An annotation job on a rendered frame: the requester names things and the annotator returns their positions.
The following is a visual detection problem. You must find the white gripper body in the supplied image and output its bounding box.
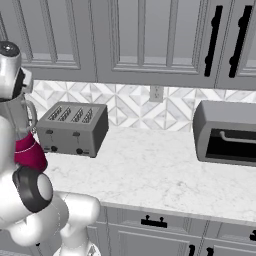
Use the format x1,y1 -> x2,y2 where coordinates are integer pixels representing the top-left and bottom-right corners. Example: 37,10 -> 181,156
21,67 -> 35,95

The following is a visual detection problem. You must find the grey four-slot toaster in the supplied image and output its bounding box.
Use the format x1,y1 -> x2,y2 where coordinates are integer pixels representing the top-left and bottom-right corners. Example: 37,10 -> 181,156
36,101 -> 110,159

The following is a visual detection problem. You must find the grey drawer front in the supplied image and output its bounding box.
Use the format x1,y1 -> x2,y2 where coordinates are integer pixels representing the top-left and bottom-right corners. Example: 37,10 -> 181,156
199,219 -> 256,245
105,206 -> 194,235

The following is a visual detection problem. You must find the grey toaster oven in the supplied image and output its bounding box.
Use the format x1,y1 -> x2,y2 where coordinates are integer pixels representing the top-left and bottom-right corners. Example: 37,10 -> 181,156
192,99 -> 256,168

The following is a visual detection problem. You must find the grey base cupboard door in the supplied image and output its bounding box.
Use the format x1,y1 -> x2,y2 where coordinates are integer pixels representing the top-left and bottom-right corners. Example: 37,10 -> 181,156
107,223 -> 203,256
199,237 -> 256,256

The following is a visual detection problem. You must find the grey wall cupboard door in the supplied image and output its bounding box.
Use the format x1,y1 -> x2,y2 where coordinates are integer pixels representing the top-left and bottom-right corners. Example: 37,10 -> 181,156
214,0 -> 256,92
90,0 -> 222,90
0,0 -> 98,83

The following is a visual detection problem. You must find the white wall socket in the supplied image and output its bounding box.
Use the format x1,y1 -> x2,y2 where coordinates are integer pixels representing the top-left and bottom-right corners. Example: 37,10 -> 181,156
149,85 -> 165,103

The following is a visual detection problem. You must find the black cupboard door handle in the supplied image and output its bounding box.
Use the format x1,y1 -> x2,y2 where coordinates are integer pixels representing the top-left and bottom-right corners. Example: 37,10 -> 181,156
228,4 -> 254,79
203,4 -> 224,78

